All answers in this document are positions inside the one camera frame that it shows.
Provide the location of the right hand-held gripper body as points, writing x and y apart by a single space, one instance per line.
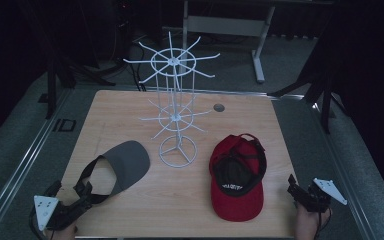
319 196

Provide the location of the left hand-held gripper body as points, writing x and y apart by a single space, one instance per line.
51 210

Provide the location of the grey and black baseball cap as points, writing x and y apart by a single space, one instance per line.
126 163

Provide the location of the red baseball cap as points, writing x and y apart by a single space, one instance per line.
236 180

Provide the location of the person's left hand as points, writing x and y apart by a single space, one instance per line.
61 233

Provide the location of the person's right hand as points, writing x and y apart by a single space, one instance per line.
308 223

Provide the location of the black tripod stand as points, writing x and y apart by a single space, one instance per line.
63 73
323 96

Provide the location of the grey round table grommet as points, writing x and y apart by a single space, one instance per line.
219 107

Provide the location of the dark computer tower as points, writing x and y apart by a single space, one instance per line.
124 30

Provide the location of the aluminium floor rail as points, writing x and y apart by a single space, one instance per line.
343 173
13 173

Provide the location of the grey metal desk frame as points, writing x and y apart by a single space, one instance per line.
226 25

